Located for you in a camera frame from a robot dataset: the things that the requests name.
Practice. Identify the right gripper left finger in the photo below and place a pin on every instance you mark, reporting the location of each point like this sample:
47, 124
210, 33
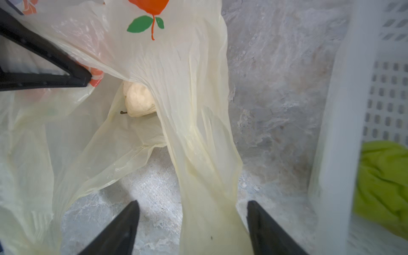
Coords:
118, 238

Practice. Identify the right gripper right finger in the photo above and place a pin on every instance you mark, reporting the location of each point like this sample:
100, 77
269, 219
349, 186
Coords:
267, 237

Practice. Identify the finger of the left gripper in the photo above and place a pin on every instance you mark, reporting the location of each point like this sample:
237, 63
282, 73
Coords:
78, 76

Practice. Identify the beige pear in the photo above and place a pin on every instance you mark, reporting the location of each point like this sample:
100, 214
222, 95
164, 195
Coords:
138, 100

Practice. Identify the yellow plastic bag orange print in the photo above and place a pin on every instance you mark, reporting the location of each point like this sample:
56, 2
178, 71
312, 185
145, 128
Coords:
58, 145

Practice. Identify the white plastic basket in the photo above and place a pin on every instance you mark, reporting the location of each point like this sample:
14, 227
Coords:
367, 101

